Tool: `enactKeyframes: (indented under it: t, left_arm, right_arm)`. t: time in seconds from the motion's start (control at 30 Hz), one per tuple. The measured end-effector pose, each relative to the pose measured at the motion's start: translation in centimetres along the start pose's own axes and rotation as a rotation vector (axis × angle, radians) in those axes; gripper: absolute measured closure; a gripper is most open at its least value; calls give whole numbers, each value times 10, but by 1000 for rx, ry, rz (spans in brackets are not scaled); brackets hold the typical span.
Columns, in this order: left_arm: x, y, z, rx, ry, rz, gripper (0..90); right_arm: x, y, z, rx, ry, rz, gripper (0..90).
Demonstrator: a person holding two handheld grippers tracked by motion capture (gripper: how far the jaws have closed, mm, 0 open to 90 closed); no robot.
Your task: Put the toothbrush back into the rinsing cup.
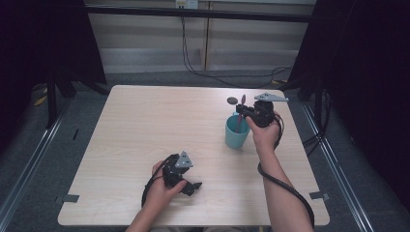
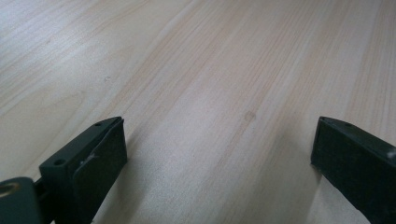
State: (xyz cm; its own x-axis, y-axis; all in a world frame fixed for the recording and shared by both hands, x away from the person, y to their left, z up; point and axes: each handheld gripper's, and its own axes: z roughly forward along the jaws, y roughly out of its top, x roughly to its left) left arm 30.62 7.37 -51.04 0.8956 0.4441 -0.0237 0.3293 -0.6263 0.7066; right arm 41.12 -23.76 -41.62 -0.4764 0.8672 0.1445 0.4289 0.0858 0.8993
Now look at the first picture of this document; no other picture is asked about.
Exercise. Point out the metal floor rail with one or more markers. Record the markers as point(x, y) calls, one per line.
point(29, 161)
point(338, 174)

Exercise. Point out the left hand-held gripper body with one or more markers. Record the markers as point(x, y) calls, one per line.
point(177, 170)

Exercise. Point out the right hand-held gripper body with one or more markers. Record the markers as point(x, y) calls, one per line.
point(264, 112)

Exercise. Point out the black horizontal bar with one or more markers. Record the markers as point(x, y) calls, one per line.
point(199, 13)

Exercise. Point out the yellow floor scrap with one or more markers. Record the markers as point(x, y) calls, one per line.
point(40, 101)

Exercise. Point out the teal cup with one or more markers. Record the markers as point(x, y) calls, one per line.
point(235, 137)

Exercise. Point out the dark round table cap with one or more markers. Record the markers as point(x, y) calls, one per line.
point(231, 100)

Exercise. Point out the person's left hand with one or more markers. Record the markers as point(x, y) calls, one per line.
point(161, 196)

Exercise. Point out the white wall outlet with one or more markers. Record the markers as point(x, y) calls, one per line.
point(187, 3)

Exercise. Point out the black metal stand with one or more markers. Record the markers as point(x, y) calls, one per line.
point(51, 100)

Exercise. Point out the black curtain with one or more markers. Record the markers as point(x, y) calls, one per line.
point(38, 42)
point(364, 80)

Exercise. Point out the grey tape strip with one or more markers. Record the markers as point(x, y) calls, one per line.
point(71, 198)
point(319, 195)

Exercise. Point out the person's right hand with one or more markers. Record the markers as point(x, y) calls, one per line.
point(266, 137)

